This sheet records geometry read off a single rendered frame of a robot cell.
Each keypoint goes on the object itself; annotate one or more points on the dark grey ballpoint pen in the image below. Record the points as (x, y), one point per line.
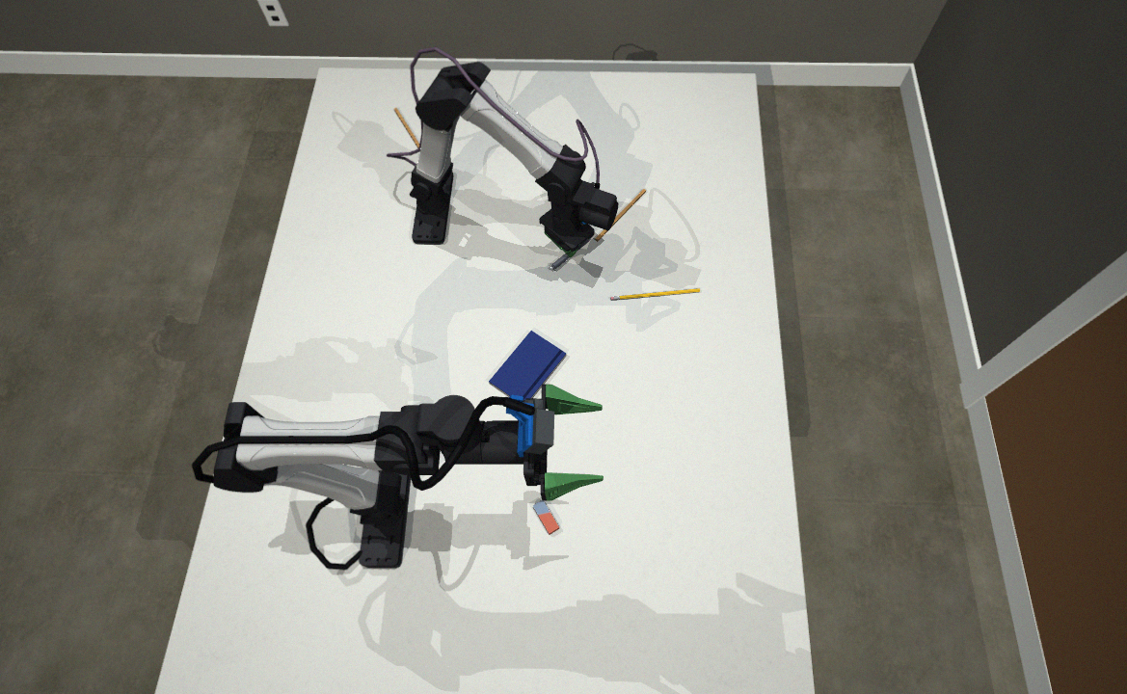
(565, 257)

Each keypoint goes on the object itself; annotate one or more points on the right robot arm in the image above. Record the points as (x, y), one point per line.
(312, 457)

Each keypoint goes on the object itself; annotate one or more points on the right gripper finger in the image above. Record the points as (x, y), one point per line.
(558, 484)
(560, 401)

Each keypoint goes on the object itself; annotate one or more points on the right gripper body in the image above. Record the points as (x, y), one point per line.
(510, 438)

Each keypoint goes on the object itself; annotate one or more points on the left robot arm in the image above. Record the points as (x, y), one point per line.
(446, 98)

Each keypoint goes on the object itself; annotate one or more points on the tan thin rod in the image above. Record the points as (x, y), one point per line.
(622, 213)
(407, 127)

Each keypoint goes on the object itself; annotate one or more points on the red and blue eraser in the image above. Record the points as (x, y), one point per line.
(545, 516)

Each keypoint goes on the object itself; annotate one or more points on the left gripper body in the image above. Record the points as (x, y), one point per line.
(568, 234)

